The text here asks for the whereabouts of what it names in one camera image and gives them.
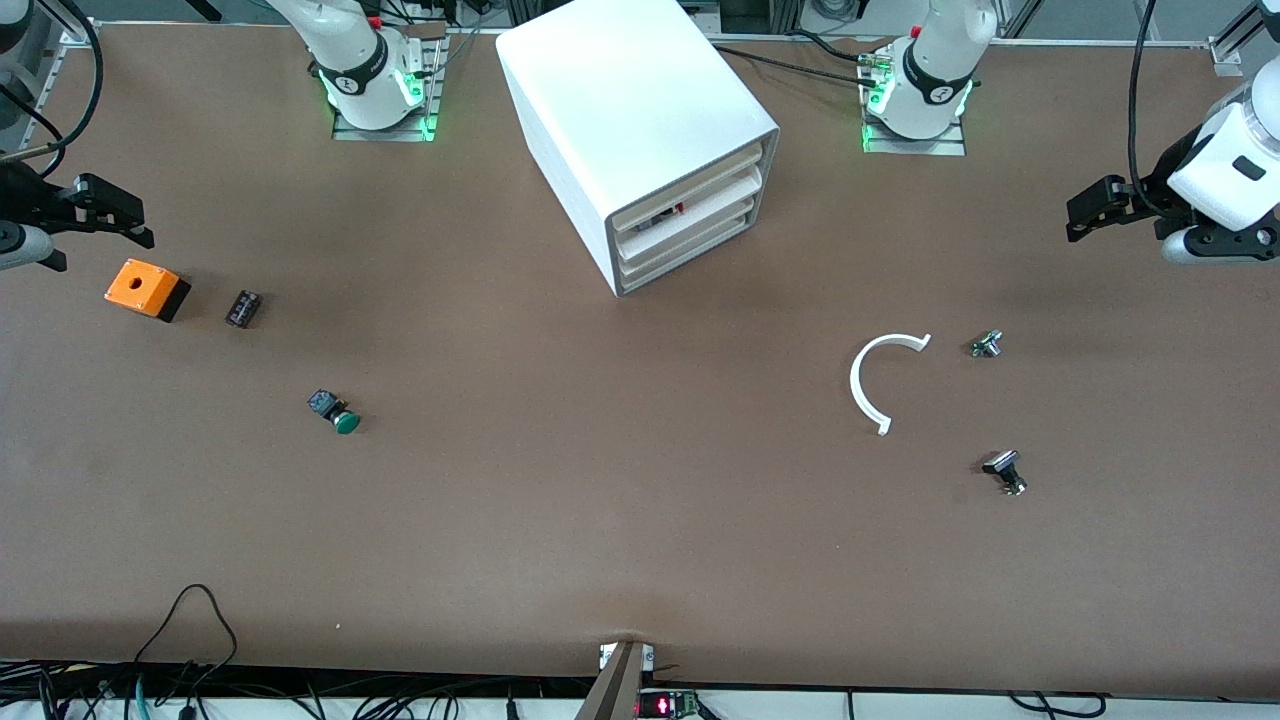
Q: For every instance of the small black contact block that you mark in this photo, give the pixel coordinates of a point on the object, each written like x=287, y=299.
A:
x=243, y=308

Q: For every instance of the small red black part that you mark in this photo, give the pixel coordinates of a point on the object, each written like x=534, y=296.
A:
x=668, y=213

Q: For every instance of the small silver switch part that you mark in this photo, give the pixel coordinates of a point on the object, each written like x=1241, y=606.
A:
x=986, y=345

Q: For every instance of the green push button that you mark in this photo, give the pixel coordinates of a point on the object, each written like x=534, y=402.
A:
x=345, y=421

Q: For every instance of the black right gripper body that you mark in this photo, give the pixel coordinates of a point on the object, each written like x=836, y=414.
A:
x=24, y=197

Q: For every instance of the white curved plastic arc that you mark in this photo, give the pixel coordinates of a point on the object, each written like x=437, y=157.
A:
x=856, y=385

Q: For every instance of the orange box with hole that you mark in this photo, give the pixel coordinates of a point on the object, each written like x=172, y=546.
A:
x=140, y=285

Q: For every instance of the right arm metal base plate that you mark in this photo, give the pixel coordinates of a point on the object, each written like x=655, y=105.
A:
x=432, y=100

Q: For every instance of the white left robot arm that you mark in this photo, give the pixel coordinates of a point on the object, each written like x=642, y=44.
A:
x=935, y=70

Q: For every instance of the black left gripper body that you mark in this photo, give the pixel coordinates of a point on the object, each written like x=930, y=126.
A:
x=1146, y=199

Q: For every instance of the small red LED device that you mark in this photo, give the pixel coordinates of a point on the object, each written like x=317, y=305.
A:
x=665, y=706

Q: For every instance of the small metal bolt lower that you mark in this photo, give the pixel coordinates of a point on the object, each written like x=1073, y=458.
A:
x=1002, y=463

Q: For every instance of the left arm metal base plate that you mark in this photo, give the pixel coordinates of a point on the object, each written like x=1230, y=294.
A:
x=955, y=146

